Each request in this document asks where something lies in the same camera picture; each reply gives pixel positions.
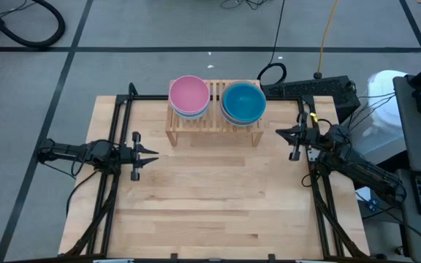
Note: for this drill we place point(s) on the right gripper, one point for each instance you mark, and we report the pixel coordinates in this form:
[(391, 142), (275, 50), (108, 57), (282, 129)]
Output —
[(309, 137)]

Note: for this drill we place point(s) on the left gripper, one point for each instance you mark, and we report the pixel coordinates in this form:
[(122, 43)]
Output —
[(128, 155)]

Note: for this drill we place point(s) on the blue translucent plastic bowl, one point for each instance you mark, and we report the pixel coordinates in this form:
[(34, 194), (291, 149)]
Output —
[(244, 125)]

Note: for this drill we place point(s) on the orange translucent plastic bowl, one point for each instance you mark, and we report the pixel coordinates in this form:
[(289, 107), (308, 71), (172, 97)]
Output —
[(244, 123)]

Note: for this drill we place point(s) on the blue opaque bowl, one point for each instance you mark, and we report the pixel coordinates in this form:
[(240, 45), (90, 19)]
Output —
[(189, 116)]

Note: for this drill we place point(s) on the pink ribbed bowl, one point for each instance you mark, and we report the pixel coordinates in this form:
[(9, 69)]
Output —
[(189, 93)]

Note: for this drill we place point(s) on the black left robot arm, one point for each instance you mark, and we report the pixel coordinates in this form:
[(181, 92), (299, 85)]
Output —
[(68, 149)]

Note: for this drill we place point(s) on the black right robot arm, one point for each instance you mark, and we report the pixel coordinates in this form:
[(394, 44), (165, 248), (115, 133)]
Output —
[(360, 170)]

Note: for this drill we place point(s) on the wooden slatted shelf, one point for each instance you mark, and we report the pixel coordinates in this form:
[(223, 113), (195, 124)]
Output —
[(214, 126)]

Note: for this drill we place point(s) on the white trash bin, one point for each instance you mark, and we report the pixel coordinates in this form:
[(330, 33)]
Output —
[(382, 95)]

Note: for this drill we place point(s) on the small blue object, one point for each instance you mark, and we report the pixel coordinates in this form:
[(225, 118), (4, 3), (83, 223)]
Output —
[(372, 205)]

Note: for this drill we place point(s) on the white metal bracket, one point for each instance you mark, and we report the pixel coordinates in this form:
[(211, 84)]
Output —
[(312, 156)]

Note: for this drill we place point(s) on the black aluminium table frame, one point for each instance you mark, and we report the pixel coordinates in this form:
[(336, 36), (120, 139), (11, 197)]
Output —
[(148, 97)]

